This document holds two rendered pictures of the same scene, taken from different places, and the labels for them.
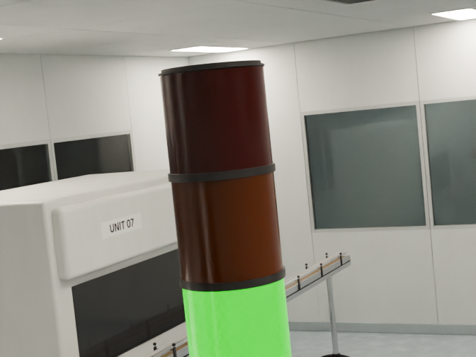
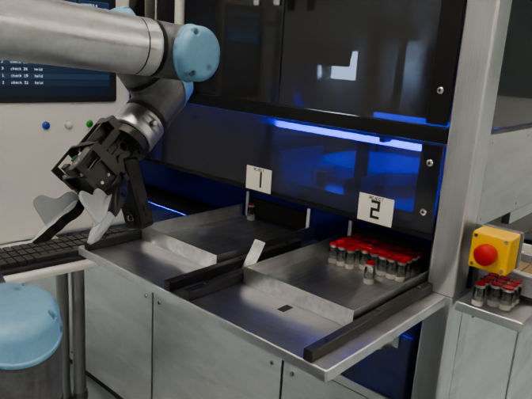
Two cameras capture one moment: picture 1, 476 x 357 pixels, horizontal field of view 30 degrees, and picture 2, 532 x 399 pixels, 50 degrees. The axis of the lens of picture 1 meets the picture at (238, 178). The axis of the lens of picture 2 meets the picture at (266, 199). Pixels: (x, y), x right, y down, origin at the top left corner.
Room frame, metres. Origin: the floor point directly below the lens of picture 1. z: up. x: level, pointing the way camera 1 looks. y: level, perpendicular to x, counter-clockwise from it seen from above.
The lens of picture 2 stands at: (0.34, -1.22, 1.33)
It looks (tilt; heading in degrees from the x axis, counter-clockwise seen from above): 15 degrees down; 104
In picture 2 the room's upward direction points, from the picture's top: 4 degrees clockwise
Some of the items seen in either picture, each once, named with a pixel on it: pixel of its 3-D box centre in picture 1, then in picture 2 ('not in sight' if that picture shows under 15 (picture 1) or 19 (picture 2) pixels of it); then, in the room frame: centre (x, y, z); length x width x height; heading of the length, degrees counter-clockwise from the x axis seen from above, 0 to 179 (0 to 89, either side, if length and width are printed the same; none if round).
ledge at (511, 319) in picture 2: not in sight; (500, 305); (0.55, -0.09, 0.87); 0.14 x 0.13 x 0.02; 63
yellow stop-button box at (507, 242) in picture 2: not in sight; (495, 248); (0.52, -0.12, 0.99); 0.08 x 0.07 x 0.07; 63
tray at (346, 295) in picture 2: not in sight; (346, 273); (0.24, -0.12, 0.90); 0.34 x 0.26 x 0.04; 63
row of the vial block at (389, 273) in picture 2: not in sight; (369, 260); (0.28, -0.04, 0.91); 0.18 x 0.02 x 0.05; 153
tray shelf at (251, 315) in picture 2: not in sight; (262, 269); (0.06, -0.10, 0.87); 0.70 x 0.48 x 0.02; 153
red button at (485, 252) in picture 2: not in sight; (486, 254); (0.50, -0.17, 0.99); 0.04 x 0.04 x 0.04; 63
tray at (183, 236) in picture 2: not in sight; (230, 232); (-0.06, 0.04, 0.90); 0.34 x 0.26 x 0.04; 63
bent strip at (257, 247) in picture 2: not in sight; (237, 260); (0.02, -0.17, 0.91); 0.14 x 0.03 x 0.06; 63
